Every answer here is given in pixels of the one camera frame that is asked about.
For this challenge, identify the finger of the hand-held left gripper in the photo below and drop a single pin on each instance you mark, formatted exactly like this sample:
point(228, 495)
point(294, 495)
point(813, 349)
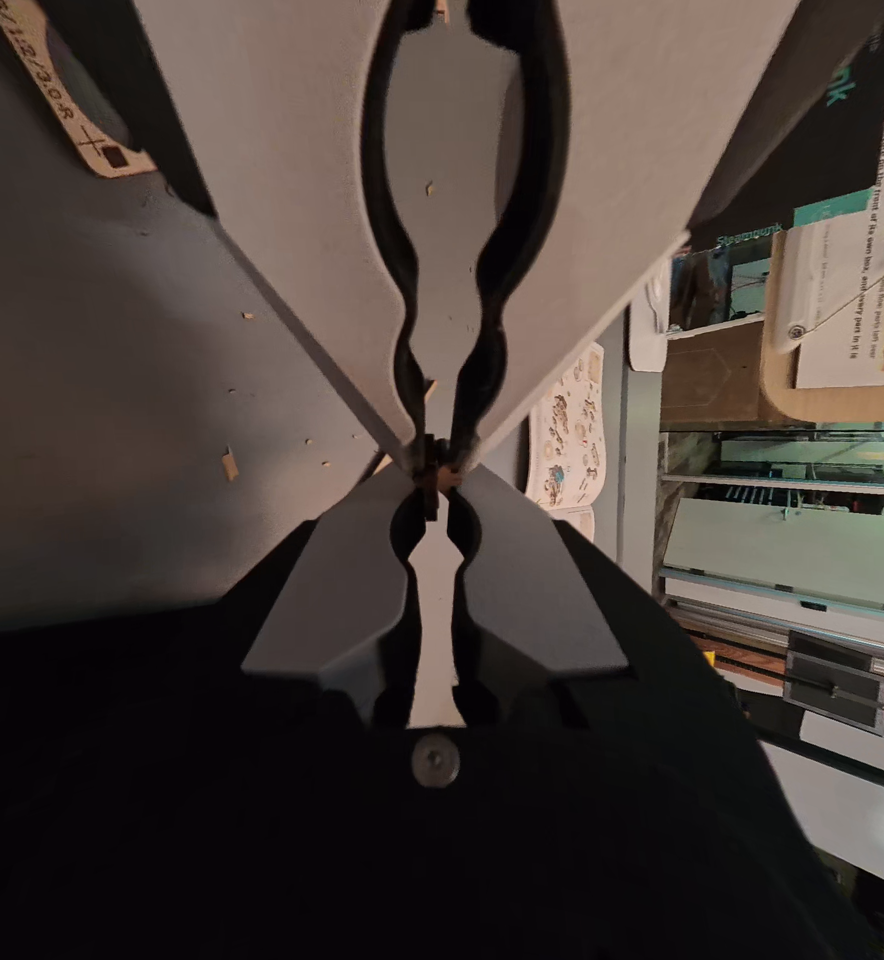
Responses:
point(637, 150)
point(277, 150)

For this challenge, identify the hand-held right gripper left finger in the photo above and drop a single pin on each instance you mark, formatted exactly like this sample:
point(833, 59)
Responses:
point(322, 600)

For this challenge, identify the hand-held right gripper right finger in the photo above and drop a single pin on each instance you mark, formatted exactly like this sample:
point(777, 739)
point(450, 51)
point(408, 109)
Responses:
point(547, 600)

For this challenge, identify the laser-cut wooden parts sheet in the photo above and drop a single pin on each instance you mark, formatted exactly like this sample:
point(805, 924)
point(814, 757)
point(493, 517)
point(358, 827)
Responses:
point(74, 127)

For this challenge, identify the small wooden gear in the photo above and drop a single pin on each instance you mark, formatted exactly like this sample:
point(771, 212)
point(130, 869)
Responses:
point(430, 495)

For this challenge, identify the thin wooden stick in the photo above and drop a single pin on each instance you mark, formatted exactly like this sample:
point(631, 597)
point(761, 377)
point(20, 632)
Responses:
point(429, 390)

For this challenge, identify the black model kit box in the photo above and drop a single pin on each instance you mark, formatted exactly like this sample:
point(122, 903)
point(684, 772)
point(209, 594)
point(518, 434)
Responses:
point(854, 150)

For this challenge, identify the small wooden scrap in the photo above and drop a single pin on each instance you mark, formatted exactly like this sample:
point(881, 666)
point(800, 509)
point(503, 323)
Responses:
point(229, 465)

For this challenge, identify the open instruction booklet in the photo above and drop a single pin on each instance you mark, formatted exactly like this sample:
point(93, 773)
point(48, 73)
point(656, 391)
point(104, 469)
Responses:
point(569, 420)

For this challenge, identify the white document stand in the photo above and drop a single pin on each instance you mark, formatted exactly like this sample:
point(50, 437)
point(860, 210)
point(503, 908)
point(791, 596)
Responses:
point(648, 337)

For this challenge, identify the brown cardboard box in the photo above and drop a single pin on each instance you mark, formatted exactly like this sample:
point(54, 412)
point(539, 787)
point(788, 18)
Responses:
point(712, 375)

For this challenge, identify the instruction poster board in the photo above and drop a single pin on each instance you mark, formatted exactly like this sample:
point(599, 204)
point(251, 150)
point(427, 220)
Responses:
point(779, 397)

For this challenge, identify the black mesh wrist pad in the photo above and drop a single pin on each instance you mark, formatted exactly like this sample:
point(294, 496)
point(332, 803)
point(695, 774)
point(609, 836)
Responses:
point(6, 712)

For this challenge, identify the black wall-mounted box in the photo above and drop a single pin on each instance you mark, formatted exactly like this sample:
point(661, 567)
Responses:
point(832, 686)

